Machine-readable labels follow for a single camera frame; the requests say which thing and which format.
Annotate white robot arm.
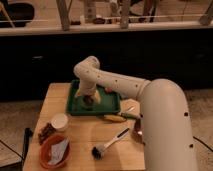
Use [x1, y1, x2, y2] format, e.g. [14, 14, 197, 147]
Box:
[73, 56, 198, 171]

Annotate green plastic tray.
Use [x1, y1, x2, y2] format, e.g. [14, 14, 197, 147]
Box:
[66, 80, 120, 116]

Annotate yellow banana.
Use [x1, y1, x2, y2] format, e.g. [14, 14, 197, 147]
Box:
[104, 115, 126, 122]

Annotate white paper cup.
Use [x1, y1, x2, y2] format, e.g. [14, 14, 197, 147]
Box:
[51, 113, 68, 131]

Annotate wooden table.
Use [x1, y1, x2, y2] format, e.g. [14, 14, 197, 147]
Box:
[23, 83, 145, 171]

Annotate dish brush black bristles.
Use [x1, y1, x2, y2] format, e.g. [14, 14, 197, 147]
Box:
[91, 128, 129, 159]

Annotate crumpled white paper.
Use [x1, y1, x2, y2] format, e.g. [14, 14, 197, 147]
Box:
[48, 139, 69, 166]

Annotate dark metal spoon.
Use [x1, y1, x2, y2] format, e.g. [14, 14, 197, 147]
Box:
[133, 119, 143, 143]

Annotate orange bowl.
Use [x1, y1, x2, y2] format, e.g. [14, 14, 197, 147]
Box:
[39, 134, 70, 170]

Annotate green handled knife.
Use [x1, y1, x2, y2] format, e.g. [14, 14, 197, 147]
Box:
[118, 106, 139, 119]

